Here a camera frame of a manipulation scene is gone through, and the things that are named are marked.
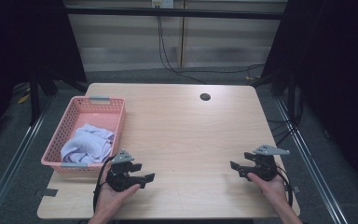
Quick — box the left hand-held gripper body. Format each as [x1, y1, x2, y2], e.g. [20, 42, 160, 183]
[105, 148, 144, 192]

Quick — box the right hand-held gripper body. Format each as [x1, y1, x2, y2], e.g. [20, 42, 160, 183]
[251, 144, 291, 182]

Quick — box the light purple towel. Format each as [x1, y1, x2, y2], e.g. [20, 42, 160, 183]
[60, 122, 116, 165]

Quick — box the pink plastic basket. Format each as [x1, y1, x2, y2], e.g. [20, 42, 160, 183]
[40, 95, 127, 175]

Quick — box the person's left hand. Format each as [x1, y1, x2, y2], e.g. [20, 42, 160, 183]
[94, 169, 142, 218]

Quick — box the person's right hand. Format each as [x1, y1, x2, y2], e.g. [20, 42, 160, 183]
[246, 172, 289, 205]

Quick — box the black tape strip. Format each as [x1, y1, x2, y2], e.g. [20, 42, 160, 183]
[41, 188, 59, 198]

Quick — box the black metal stand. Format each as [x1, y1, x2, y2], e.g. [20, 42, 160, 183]
[286, 70, 296, 123]
[27, 72, 42, 126]

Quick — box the black curtain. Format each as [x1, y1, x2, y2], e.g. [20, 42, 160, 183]
[260, 0, 358, 190]
[0, 0, 89, 150]

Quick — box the yellow floor item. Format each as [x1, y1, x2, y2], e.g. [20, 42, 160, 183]
[17, 92, 31, 105]

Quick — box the right hand-held gripper cable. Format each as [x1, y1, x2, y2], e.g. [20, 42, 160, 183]
[274, 166, 294, 208]

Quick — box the bundle of black floor cables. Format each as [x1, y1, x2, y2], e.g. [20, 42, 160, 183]
[267, 117, 303, 146]

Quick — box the metal floor rail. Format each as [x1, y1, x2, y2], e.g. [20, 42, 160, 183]
[273, 95, 350, 224]
[0, 95, 56, 224]

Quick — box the black floor cable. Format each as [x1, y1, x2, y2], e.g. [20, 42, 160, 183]
[176, 63, 266, 76]

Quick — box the black hanging cable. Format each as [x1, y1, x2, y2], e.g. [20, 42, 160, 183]
[157, 15, 207, 85]

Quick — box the black horizontal frame bar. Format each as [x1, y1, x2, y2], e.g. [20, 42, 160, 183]
[63, 7, 288, 21]

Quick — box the white wall socket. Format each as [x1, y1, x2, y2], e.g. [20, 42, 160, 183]
[151, 0, 175, 9]

